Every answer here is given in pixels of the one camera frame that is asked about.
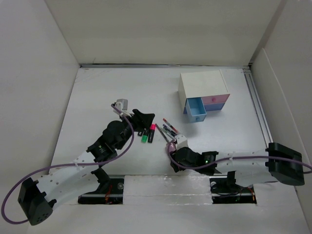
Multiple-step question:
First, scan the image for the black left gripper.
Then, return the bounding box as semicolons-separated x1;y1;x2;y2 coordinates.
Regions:
116;109;154;150

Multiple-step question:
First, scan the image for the pink cap highlighter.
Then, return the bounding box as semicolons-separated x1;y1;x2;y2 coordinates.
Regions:
148;124;156;143

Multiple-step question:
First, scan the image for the light blue small drawer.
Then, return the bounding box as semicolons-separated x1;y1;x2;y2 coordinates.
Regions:
185;97;207;123

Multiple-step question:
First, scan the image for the pink drawer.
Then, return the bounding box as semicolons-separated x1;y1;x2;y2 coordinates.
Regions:
201;94;230;105

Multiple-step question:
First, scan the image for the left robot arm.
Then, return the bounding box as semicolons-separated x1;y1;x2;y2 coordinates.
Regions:
18;109;155;226

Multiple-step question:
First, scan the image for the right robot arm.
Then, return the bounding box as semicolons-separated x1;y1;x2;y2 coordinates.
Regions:
166;142;305;192

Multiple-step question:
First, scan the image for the black gel pen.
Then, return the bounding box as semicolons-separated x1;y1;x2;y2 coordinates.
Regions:
155;124;170;143

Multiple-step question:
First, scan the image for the green cap highlighter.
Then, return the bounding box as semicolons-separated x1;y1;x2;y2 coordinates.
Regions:
141;129;149;143

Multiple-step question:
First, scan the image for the red gel pen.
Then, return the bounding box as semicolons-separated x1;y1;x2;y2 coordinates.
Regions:
163;118;180;135

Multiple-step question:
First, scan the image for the white mini drawer cabinet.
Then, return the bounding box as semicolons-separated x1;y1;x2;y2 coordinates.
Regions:
178;70;230;114

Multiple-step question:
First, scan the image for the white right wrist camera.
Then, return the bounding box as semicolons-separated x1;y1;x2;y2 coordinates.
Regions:
175;133;188;150

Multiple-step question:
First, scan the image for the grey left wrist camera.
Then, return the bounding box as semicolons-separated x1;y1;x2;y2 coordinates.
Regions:
113;98;130;116

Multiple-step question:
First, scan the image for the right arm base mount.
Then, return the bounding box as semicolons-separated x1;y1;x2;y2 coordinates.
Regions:
209;172;257;204

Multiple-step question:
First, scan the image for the aluminium rail back edge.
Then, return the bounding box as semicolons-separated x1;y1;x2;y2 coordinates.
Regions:
80;63;250;69

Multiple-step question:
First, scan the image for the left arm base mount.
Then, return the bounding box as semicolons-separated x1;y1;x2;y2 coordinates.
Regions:
78;168;124;205

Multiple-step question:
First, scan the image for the aluminium rail right side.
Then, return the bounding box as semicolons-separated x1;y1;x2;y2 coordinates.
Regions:
243;68;273;146

